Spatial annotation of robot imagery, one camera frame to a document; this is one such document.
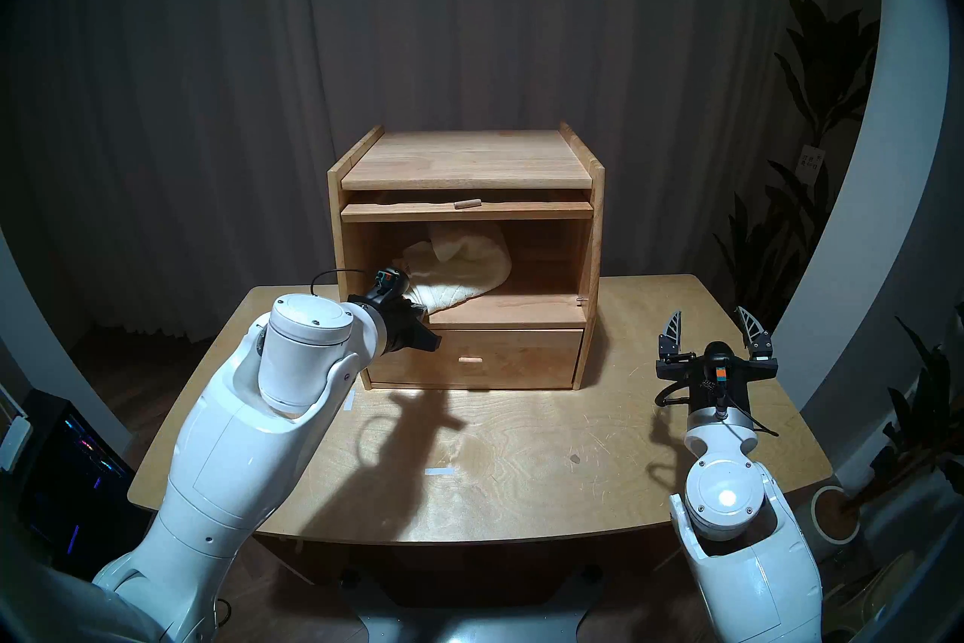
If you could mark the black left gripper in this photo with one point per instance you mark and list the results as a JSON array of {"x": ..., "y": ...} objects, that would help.
[{"x": 395, "y": 329}]

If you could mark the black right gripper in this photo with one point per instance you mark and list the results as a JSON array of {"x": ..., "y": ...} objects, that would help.
[{"x": 742, "y": 393}]

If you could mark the cream terry towel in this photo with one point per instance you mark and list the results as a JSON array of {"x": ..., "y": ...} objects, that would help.
[{"x": 467, "y": 265}]

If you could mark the wooden flip door with knob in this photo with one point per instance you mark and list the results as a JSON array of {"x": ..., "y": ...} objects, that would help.
[{"x": 392, "y": 213}]

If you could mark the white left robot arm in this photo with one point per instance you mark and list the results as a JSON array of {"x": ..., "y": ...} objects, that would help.
[{"x": 226, "y": 438}]

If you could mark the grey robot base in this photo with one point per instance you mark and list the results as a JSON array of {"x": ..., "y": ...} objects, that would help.
[{"x": 467, "y": 630}]

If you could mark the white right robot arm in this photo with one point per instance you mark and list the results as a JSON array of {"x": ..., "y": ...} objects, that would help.
[{"x": 723, "y": 498}]

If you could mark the wooden cabinet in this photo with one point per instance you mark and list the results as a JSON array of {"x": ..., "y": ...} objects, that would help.
[{"x": 467, "y": 159}]

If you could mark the white plant tag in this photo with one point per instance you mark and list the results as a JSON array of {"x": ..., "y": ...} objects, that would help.
[{"x": 810, "y": 161}]

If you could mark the white plant pot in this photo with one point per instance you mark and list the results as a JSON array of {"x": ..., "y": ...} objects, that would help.
[{"x": 806, "y": 536}]

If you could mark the small dark potted plant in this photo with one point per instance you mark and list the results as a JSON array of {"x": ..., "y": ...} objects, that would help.
[{"x": 930, "y": 415}]

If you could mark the white curved arch pillar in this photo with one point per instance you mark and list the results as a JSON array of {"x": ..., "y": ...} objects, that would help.
[
  {"x": 45, "y": 348},
  {"x": 889, "y": 159}
]

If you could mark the tall dark leafy plant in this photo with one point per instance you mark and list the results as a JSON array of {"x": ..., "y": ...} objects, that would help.
[{"x": 825, "y": 69}]

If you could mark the grey pleated curtain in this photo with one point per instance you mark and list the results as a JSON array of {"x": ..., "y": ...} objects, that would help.
[{"x": 188, "y": 84}]

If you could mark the black computer tower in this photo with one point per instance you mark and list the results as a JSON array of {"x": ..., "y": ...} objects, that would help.
[{"x": 68, "y": 476}]

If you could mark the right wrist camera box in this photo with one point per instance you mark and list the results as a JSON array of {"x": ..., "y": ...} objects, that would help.
[{"x": 718, "y": 361}]

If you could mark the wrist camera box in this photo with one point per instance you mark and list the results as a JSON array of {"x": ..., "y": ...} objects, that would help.
[
  {"x": 718, "y": 361},
  {"x": 390, "y": 281}
]

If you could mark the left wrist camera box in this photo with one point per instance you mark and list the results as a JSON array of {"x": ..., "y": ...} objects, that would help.
[{"x": 390, "y": 281}]

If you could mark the white wall box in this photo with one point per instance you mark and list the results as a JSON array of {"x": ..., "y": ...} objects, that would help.
[{"x": 13, "y": 442}]

